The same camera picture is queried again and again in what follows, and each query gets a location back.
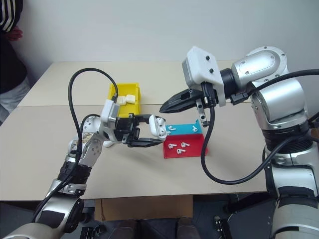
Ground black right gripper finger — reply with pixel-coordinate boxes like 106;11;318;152
159;98;199;115
162;89;200;106

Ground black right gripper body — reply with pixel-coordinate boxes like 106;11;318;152
188;82;217;112

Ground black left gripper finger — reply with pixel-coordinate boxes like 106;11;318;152
136;114;157;125
128;137;167;149

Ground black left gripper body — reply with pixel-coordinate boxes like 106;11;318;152
113;112;142;148

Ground yellow plastic bin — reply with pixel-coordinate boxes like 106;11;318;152
107;82;142;120

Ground bystander bare hand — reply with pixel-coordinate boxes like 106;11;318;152
5;26;23;41

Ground teal plastic tray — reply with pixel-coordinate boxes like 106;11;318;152
164;119;205;136

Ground red plastic tray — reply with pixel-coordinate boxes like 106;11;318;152
162;133;210;159

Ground brown cardboard box under table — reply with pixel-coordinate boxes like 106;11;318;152
94;195;194;223

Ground black table leg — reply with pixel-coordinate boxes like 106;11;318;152
81;198;92;225
223;194;240;214

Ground small black device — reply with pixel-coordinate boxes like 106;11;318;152
213;216;226;238
80;224;105;239

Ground bystander body dark clothes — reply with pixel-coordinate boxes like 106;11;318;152
0;29;32;116

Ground bystander black striped sleeve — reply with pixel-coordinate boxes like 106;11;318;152
0;0;24;32

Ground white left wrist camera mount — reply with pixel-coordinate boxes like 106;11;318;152
100;99;121;131

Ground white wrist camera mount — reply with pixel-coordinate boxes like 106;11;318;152
100;99;121;131
181;46;227;107

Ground grey metal gripper bracket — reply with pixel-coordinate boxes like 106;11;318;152
196;99;209;128

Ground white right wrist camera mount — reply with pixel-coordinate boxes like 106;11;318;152
181;46;227;107

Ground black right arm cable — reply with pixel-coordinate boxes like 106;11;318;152
200;69;319;186

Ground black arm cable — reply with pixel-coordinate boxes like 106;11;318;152
32;67;120;225
200;69;319;186

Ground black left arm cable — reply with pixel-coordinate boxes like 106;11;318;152
32;67;120;225

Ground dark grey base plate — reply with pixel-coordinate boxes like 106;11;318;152
230;199;278;239

